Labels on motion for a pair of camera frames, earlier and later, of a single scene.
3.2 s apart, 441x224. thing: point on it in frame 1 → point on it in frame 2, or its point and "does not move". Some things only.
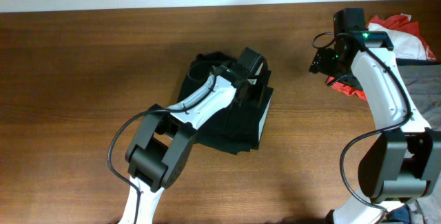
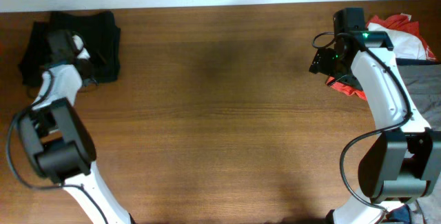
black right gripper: (321, 63) does not move
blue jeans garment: (400, 214) does not move
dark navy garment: (411, 62) does not move
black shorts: (238, 129) → (99, 33)
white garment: (405, 45) does not move
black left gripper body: (251, 94) → (87, 67)
